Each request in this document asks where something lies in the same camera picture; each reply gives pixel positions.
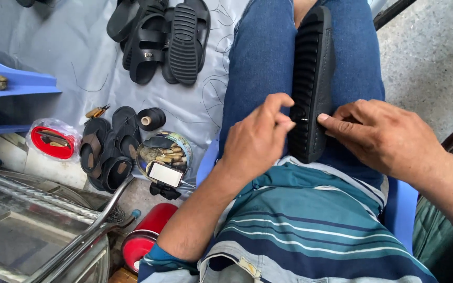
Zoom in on person's right hand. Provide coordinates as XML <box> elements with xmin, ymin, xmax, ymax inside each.
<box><xmin>317</xmin><ymin>99</ymin><xmax>446</xmax><ymax>181</ymax></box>

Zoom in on person's left hand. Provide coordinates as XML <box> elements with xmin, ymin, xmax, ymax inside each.
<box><xmin>220</xmin><ymin>93</ymin><xmax>296</xmax><ymax>186</ymax></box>

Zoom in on black ridged rubber sandal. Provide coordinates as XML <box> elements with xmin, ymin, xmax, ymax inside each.
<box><xmin>287</xmin><ymin>6</ymin><xmax>336</xmax><ymax>164</ymax></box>

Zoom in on blue plastic stool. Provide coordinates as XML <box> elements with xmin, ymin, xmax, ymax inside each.
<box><xmin>196</xmin><ymin>134</ymin><xmax>419</xmax><ymax>255</ymax></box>

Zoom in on blue denim jeans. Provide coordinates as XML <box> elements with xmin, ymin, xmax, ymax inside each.
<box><xmin>218</xmin><ymin>0</ymin><xmax>386</xmax><ymax>190</ymax></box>

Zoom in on round tin of tools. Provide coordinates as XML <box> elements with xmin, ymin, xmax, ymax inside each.
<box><xmin>136</xmin><ymin>130</ymin><xmax>193</xmax><ymax>186</ymax></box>

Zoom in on phone in black case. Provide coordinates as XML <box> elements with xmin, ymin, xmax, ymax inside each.
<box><xmin>146</xmin><ymin>160</ymin><xmax>184</xmax><ymax>189</ymax></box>

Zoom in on black phone holder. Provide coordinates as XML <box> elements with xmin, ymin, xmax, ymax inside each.
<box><xmin>149</xmin><ymin>182</ymin><xmax>182</xmax><ymax>201</ymax></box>

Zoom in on teal striped shirt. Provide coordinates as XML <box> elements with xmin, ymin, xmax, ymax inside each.
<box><xmin>138</xmin><ymin>156</ymin><xmax>439</xmax><ymax>283</ymax></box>

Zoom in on black thread spool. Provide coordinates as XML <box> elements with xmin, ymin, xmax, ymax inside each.
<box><xmin>137</xmin><ymin>107</ymin><xmax>167</xmax><ymax>132</ymax></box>

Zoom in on green fabric bag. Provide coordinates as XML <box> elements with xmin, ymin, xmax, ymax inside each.
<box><xmin>412</xmin><ymin>196</ymin><xmax>453</xmax><ymax>283</ymax></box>

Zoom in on black sandal with grooved sole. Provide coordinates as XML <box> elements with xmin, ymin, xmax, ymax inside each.
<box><xmin>169</xmin><ymin>3</ymin><xmax>200</xmax><ymax>86</ymax></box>

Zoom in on black metal bar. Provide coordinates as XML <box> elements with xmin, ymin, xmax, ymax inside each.
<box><xmin>374</xmin><ymin>0</ymin><xmax>418</xmax><ymax>31</ymax></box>

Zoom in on red metal cylinder can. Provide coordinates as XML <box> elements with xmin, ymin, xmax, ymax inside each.
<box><xmin>121</xmin><ymin>203</ymin><xmax>179</xmax><ymax>274</ymax></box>

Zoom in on black sandal with metal buckle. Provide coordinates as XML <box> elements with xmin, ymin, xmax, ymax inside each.
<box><xmin>122</xmin><ymin>0</ymin><xmax>169</xmax><ymax>85</ymax></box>

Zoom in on brown wooden box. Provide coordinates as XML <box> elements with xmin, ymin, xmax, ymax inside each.
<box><xmin>108</xmin><ymin>267</ymin><xmax>139</xmax><ymax>283</ymax></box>

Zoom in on grey plastic ground sheet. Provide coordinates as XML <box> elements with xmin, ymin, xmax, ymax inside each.
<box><xmin>0</xmin><ymin>0</ymin><xmax>252</xmax><ymax>199</ymax></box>

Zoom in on metal and glass cart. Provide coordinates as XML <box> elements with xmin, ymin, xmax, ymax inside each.
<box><xmin>0</xmin><ymin>165</ymin><xmax>142</xmax><ymax>283</ymax></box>

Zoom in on blue plastic chair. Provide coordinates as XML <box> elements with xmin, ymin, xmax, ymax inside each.
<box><xmin>0</xmin><ymin>31</ymin><xmax>62</xmax><ymax>137</ymax></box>

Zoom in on plain black strap sandal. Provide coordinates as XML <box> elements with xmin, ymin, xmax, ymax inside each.
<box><xmin>161</xmin><ymin>0</ymin><xmax>212</xmax><ymax>84</ymax></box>
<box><xmin>106</xmin><ymin>0</ymin><xmax>142</xmax><ymax>43</ymax></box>

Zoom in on orange-handled pliers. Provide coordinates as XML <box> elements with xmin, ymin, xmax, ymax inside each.
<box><xmin>84</xmin><ymin>104</ymin><xmax>111</xmax><ymax>119</ymax></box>

